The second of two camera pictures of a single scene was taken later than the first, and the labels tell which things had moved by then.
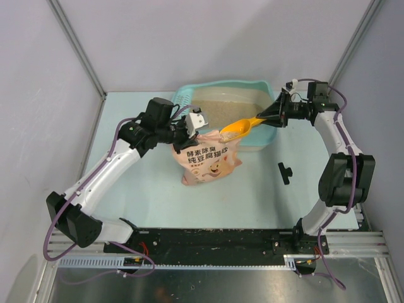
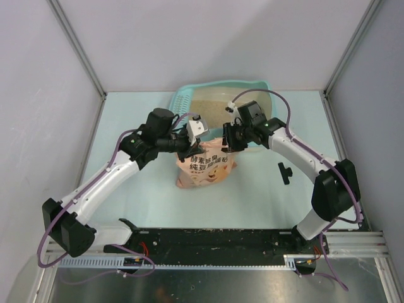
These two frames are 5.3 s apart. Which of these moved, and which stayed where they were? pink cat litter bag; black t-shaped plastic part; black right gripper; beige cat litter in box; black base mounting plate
Moved: pink cat litter bag; black right gripper
Stayed: black base mounting plate; black t-shaped plastic part; beige cat litter in box
